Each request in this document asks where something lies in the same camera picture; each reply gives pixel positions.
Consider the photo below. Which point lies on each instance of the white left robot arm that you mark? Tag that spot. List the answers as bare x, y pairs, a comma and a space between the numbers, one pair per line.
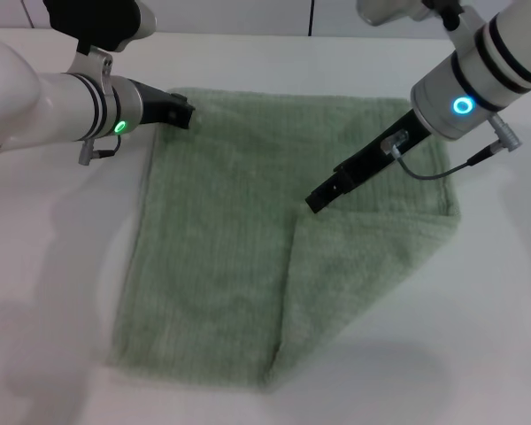
40, 110

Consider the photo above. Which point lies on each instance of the left camera mount bracket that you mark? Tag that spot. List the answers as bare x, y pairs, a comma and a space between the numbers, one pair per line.
95, 66

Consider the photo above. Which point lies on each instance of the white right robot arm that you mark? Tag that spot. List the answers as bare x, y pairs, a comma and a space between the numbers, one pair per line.
504, 48

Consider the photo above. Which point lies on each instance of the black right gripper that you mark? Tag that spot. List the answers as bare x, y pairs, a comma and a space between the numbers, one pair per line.
376, 159

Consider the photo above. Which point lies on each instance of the green terry towel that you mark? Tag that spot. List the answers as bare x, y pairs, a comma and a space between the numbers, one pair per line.
212, 248

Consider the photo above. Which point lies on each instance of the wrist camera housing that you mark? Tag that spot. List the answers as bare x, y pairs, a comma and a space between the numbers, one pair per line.
93, 22
380, 11

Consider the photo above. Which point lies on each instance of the left wrist camera housing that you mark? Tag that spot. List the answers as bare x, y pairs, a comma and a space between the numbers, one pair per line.
93, 22

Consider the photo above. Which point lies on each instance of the right wrist camera housing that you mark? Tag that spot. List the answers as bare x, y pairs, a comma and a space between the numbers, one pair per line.
380, 11

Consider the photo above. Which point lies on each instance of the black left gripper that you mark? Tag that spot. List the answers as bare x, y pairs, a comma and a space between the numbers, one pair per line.
152, 106

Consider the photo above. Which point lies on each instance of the right camera mount bracket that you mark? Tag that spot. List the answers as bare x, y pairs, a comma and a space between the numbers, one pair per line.
462, 33

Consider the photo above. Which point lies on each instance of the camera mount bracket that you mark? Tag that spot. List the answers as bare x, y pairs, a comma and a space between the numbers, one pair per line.
462, 33
95, 66

